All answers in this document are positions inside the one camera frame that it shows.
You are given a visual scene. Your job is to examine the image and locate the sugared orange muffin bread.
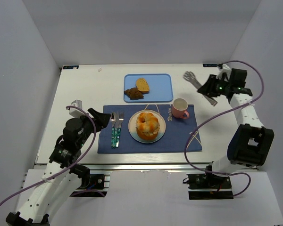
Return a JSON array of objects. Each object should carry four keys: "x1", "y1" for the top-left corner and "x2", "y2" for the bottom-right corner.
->
[{"x1": 136, "y1": 126, "x2": 160, "y2": 141}]

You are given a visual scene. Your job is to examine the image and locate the dark label sticker right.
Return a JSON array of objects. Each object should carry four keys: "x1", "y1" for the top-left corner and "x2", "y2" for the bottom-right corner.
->
[{"x1": 202, "y1": 63, "x2": 217, "y2": 67}]

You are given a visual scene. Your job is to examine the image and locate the dark label sticker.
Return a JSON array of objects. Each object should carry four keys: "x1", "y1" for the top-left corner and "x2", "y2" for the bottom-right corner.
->
[
  {"x1": 62, "y1": 65, "x2": 79, "y2": 70},
  {"x1": 202, "y1": 63, "x2": 217, "y2": 67}
]

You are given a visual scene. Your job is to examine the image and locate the cream and blue plate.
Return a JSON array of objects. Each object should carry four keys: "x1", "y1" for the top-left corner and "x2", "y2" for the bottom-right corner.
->
[{"x1": 128, "y1": 110, "x2": 166, "y2": 144}]

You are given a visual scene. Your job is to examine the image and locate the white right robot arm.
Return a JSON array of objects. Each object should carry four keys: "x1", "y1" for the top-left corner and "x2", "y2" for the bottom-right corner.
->
[{"x1": 198, "y1": 64, "x2": 275, "y2": 177}]

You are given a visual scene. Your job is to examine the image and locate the fork with green handle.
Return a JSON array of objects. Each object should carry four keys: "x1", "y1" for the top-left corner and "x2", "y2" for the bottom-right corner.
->
[{"x1": 116, "y1": 112, "x2": 124, "y2": 148}]

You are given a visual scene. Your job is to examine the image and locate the aluminium table rail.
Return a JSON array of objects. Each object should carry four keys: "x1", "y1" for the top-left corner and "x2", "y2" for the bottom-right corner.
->
[{"x1": 34, "y1": 161, "x2": 259, "y2": 172}]

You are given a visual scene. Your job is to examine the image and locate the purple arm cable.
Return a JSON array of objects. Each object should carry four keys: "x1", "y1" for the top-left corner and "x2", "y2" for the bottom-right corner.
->
[
  {"x1": 0, "y1": 105, "x2": 97, "y2": 217},
  {"x1": 184, "y1": 60, "x2": 265, "y2": 198}
]

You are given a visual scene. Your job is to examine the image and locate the knife with green handle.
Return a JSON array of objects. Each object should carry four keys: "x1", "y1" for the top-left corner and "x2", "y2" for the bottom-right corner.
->
[{"x1": 113, "y1": 112, "x2": 119, "y2": 148}]

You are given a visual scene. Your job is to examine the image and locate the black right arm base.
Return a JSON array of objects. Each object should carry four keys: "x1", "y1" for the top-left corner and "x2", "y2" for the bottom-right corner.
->
[{"x1": 183, "y1": 173, "x2": 233, "y2": 200}]

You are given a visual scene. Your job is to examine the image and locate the spoon with green handle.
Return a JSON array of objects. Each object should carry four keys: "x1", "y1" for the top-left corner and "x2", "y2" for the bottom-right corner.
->
[{"x1": 110, "y1": 112, "x2": 117, "y2": 148}]

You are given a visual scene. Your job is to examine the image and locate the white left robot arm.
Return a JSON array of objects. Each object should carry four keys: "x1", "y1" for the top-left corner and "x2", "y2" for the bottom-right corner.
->
[{"x1": 6, "y1": 105, "x2": 111, "y2": 226}]

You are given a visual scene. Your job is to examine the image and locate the light blue plastic tray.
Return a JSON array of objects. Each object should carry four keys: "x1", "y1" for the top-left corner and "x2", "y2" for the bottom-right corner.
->
[{"x1": 124, "y1": 73, "x2": 173, "y2": 103}]

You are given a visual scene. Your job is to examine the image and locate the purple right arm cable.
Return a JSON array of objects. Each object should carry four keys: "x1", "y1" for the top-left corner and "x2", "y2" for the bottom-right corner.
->
[{"x1": 184, "y1": 60, "x2": 265, "y2": 198}]

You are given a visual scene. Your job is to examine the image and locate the round orange striped bun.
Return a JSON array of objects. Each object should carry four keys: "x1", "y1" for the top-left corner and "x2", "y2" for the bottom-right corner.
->
[{"x1": 136, "y1": 112, "x2": 160, "y2": 133}]

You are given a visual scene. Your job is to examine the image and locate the pink ceramic mug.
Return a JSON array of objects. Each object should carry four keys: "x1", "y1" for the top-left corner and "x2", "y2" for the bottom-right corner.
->
[{"x1": 171, "y1": 98, "x2": 190, "y2": 119}]

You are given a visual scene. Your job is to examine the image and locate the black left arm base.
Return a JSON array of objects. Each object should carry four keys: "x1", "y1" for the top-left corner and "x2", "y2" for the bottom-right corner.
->
[{"x1": 70, "y1": 174, "x2": 110, "y2": 198}]

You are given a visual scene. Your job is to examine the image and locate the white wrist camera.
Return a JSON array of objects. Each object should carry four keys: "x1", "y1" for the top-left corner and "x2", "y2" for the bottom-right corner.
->
[
  {"x1": 66, "y1": 99, "x2": 84, "y2": 118},
  {"x1": 217, "y1": 63, "x2": 232, "y2": 81}
]

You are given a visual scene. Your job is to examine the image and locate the tan bread slice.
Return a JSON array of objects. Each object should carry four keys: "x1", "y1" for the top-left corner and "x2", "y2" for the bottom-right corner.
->
[{"x1": 135, "y1": 78, "x2": 150, "y2": 94}]

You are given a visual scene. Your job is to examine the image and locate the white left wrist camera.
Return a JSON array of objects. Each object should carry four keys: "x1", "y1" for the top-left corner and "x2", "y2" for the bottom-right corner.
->
[{"x1": 66, "y1": 99, "x2": 84, "y2": 118}]

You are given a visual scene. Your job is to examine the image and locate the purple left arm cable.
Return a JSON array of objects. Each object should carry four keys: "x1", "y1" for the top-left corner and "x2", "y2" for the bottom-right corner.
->
[{"x1": 0, "y1": 105, "x2": 97, "y2": 217}]

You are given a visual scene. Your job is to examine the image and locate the metal serving tongs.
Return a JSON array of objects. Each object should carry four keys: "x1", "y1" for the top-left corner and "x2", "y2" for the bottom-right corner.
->
[{"x1": 183, "y1": 71, "x2": 217, "y2": 106}]

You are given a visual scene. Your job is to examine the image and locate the dark label sticker left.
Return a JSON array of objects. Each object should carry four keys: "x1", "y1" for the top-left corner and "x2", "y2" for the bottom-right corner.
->
[{"x1": 62, "y1": 65, "x2": 79, "y2": 70}]

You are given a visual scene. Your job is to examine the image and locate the blue cloth placemat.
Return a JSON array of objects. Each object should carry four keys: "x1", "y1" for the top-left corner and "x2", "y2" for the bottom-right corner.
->
[{"x1": 98, "y1": 104, "x2": 197, "y2": 154}]

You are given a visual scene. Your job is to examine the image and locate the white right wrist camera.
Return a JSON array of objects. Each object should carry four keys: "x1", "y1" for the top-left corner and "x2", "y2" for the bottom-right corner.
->
[{"x1": 217, "y1": 63, "x2": 232, "y2": 81}]

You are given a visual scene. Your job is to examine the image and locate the brown chocolate croissant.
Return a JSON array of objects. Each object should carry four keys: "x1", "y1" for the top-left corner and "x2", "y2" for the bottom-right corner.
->
[{"x1": 124, "y1": 88, "x2": 144, "y2": 100}]

